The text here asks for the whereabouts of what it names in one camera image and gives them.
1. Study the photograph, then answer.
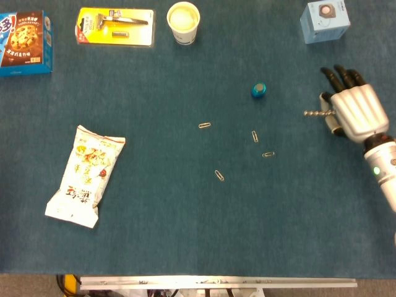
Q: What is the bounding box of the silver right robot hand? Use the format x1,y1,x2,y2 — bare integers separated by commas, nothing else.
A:
319,64,390,144

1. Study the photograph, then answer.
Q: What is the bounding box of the silver magnet bar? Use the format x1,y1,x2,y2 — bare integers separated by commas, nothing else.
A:
303,110,337,118

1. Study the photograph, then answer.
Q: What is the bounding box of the light blue cardboard box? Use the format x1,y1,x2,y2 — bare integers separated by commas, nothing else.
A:
299,0,351,45

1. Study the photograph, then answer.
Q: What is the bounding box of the white paper cup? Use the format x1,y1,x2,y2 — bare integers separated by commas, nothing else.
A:
166,1,201,46

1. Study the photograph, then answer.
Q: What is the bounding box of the teal table cloth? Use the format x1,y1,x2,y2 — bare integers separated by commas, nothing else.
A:
0,0,396,276

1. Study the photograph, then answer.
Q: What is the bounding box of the yellow razor blister pack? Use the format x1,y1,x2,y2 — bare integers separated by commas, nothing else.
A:
75,7,155,48

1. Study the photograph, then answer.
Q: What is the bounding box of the white snack bag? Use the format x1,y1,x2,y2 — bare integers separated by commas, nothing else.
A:
45,124,126,229

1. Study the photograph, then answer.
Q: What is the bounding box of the yellow object under table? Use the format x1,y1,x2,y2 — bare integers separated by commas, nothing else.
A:
63,273,79,292

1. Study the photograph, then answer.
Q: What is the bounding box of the blue chocolate cookie box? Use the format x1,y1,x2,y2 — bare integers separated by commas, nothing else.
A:
0,10,54,78

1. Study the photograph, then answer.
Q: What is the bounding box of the aluminium rail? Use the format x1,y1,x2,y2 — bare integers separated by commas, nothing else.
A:
79,276,358,290

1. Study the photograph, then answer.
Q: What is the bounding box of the black cable under table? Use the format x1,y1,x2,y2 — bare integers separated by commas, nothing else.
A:
55,274,74,297

